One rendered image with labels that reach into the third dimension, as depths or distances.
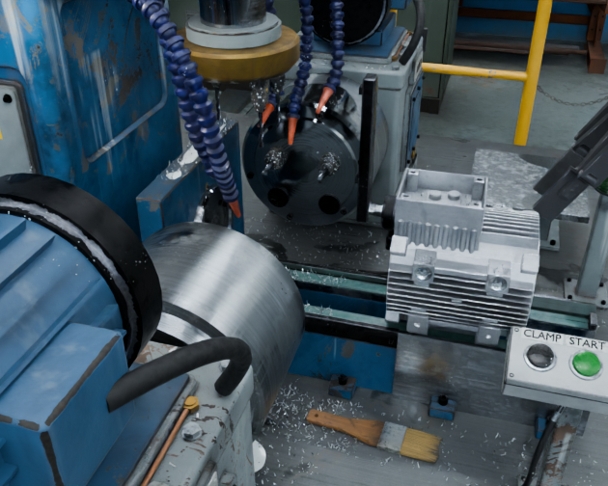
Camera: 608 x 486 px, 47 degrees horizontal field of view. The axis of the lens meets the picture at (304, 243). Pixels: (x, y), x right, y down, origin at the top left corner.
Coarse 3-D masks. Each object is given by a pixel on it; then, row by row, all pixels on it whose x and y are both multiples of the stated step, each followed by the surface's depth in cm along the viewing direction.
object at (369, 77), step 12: (372, 84) 106; (372, 96) 107; (372, 108) 108; (372, 120) 109; (360, 132) 111; (372, 132) 111; (360, 144) 112; (372, 144) 112; (360, 156) 113; (372, 156) 114; (360, 168) 114; (372, 168) 115; (360, 180) 115; (372, 180) 117; (360, 192) 117; (360, 204) 118; (372, 204) 119; (360, 216) 119
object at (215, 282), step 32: (192, 224) 86; (160, 256) 80; (192, 256) 80; (224, 256) 81; (256, 256) 84; (192, 288) 75; (224, 288) 77; (256, 288) 80; (288, 288) 85; (160, 320) 72; (192, 320) 73; (224, 320) 74; (256, 320) 78; (288, 320) 84; (256, 352) 76; (288, 352) 84; (256, 384) 75; (256, 416) 78
